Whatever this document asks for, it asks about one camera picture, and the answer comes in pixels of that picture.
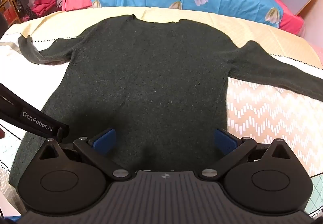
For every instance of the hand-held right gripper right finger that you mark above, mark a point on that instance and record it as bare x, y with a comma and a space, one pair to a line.
224, 141

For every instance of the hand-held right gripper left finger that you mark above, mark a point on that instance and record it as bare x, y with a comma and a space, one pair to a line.
104, 140

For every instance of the dark green knit sweater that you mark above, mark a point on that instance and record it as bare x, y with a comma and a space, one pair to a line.
151, 82

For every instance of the pile of red clothes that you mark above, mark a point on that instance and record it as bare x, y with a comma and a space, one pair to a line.
44, 4

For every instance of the yellow patterned bed sheet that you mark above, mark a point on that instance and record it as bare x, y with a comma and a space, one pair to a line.
265, 117

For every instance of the wooden shelf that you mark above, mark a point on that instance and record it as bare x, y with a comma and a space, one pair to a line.
7, 4

